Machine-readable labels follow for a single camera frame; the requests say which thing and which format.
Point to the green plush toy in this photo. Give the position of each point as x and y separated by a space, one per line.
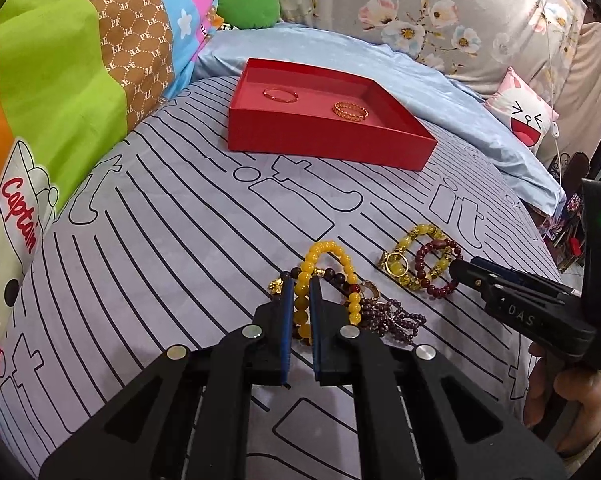
248 5

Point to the red jewelry tray box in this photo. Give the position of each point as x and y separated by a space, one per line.
325 135

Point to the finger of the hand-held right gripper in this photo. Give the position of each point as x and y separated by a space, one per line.
510 274
520 312

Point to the garnet small bead strand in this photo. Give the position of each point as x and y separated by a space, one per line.
396 311

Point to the colourful cartoon quilt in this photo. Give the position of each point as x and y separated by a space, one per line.
55 65

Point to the grey line-print bedsheet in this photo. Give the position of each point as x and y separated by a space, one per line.
180 220

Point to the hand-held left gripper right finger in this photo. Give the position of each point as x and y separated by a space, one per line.
317 332

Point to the floral grey pillow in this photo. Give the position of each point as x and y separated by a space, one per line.
380 0

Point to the beige cloth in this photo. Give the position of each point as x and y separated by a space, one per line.
595 75

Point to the person's right hand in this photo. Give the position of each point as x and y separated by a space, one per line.
575 392

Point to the pink cartoon face pillow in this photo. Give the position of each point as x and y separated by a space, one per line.
523 110

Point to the light blue blanket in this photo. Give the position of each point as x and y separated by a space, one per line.
430 95

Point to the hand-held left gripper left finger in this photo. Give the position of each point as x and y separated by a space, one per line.
285 332

